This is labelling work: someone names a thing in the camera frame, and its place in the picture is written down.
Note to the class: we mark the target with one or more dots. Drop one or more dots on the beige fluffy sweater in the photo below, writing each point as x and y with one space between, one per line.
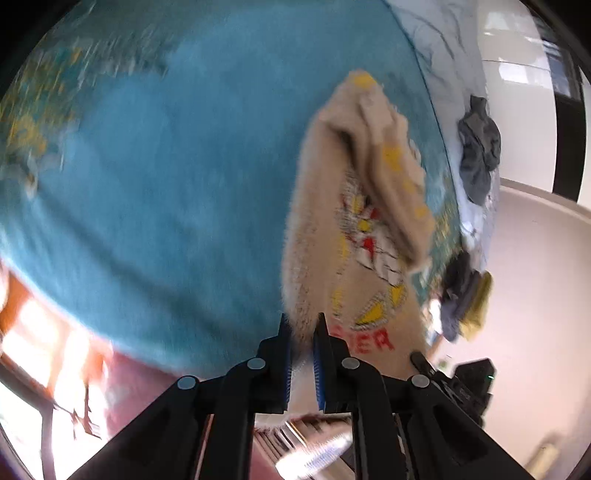
318 230

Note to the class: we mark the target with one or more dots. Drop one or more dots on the teal floral blanket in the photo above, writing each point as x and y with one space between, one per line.
184 184

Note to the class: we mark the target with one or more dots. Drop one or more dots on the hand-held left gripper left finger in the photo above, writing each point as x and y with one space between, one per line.
285 369

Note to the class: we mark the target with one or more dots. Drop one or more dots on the black door frame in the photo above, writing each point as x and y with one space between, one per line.
570 138

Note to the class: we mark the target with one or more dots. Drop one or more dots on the light blue floral duvet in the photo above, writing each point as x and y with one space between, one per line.
443 46

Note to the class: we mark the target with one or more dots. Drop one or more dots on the crumpled grey garment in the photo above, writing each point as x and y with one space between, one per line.
480 152

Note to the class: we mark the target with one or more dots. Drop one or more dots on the yellow fluffy cloth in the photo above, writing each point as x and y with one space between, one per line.
478 307

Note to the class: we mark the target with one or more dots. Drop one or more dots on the dark grey pants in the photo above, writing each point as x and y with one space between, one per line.
457 290

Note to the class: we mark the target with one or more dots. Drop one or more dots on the bright window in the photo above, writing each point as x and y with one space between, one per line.
51 350

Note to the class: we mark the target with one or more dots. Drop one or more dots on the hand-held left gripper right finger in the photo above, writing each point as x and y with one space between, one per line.
319 369

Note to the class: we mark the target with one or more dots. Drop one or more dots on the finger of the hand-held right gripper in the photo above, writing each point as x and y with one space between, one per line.
422 364

